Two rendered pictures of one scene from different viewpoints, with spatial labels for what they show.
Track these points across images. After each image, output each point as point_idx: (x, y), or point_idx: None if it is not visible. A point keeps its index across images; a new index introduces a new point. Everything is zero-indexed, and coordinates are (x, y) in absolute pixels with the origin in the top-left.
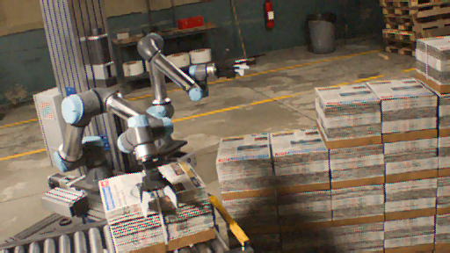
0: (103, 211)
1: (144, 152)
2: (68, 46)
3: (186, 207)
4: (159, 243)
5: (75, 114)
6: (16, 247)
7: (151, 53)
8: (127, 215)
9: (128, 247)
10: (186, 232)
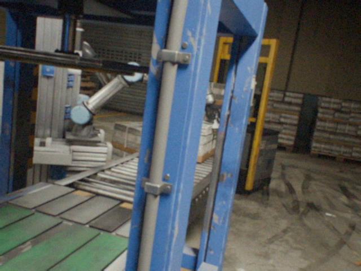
0: (89, 160)
1: (214, 97)
2: (60, 29)
3: (215, 132)
4: (208, 152)
5: (140, 75)
6: (118, 165)
7: (93, 54)
8: (208, 131)
9: (203, 152)
10: (211, 147)
